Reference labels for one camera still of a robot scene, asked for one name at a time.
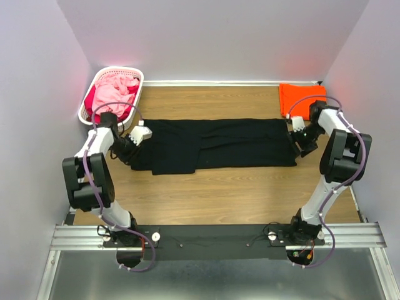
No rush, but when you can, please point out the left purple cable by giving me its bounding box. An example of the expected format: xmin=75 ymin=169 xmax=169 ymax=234
xmin=82 ymin=102 xmax=157 ymax=273

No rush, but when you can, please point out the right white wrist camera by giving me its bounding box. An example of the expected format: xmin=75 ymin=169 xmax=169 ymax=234
xmin=286 ymin=114 xmax=306 ymax=133

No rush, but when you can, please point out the white plastic laundry basket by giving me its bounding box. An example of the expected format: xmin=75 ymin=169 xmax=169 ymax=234
xmin=77 ymin=66 xmax=144 ymax=132

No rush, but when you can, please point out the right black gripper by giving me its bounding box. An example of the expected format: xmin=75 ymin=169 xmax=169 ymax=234
xmin=283 ymin=123 xmax=324 ymax=162

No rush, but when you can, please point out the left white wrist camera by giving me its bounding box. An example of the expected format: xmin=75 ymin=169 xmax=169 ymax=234
xmin=128 ymin=119 xmax=153 ymax=146

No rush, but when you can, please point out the light pink t shirt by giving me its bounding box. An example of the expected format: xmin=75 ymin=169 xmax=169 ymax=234
xmin=92 ymin=74 xmax=140 ymax=119

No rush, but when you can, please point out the folded orange t shirt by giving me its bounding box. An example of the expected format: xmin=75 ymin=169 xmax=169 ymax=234
xmin=279 ymin=83 xmax=326 ymax=121

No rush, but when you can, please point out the black t shirt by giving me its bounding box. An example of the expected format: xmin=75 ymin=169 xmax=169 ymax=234
xmin=129 ymin=119 xmax=296 ymax=175

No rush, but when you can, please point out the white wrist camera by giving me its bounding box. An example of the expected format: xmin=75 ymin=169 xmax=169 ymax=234
xmin=128 ymin=119 xmax=153 ymax=146
xmin=286 ymin=114 xmax=306 ymax=133

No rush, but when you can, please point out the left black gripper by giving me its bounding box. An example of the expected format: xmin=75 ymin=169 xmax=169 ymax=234
xmin=109 ymin=132 xmax=144 ymax=166

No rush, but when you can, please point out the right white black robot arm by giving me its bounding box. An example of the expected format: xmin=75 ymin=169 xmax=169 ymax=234
xmin=286 ymin=96 xmax=372 ymax=245

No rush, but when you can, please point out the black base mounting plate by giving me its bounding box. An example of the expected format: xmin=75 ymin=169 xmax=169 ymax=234
xmin=97 ymin=222 xmax=324 ymax=264

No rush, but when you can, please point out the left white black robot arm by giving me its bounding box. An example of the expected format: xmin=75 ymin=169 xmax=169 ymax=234
xmin=62 ymin=112 xmax=145 ymax=247

